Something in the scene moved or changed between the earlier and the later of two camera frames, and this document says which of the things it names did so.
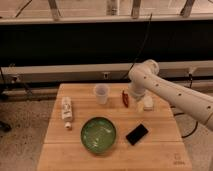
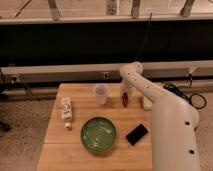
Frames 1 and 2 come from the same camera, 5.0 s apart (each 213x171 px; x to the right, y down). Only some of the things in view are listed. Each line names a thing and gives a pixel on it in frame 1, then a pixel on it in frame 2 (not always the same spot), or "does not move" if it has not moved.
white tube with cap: (67, 111) does not move
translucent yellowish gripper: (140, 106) -> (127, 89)
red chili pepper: (125, 97) does not move
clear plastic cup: (101, 93) does not move
